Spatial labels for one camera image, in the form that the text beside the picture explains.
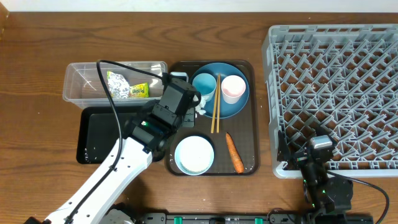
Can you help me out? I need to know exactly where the white tissue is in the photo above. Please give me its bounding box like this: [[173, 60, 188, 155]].
[[193, 96, 206, 115]]

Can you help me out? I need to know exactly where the light blue bowl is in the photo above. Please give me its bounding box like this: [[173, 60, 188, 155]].
[[174, 136, 215, 175]]

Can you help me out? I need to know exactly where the orange carrot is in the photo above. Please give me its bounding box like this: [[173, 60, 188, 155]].
[[226, 133, 244, 174]]

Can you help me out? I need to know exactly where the pink cup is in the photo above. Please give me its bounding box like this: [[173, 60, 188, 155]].
[[221, 75, 246, 105]]

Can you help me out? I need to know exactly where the foil wrapper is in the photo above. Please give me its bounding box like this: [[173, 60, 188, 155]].
[[106, 71, 149, 98]]

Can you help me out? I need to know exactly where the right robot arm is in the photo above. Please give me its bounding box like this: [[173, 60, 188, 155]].
[[277, 127, 353, 223]]

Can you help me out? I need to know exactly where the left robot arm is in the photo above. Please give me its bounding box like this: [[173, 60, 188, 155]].
[[44, 78, 200, 224]]

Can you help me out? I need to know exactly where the grey dishwasher rack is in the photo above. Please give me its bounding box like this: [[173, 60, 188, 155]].
[[262, 24, 397, 179]]

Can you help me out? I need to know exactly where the left wooden chopstick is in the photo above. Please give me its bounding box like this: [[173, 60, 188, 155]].
[[211, 82, 218, 133]]

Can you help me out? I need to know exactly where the wooden chopstick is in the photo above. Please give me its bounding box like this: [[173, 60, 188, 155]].
[[211, 82, 218, 133], [216, 73, 221, 133]]

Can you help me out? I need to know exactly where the light blue cup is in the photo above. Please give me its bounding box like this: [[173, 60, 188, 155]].
[[192, 73, 216, 102]]

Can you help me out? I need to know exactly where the brown serving tray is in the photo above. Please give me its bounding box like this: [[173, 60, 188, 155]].
[[165, 60, 259, 176]]

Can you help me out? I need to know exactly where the right wooden chopstick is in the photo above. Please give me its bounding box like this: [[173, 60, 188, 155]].
[[216, 73, 221, 133]]

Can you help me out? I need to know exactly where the dark blue plate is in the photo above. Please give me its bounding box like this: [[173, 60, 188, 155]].
[[192, 62, 250, 119]]

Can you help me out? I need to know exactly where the black plastic tray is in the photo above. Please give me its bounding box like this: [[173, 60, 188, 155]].
[[76, 105, 167, 165]]

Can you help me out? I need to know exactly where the clear plastic bin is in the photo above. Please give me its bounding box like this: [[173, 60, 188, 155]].
[[63, 61, 168, 109]]

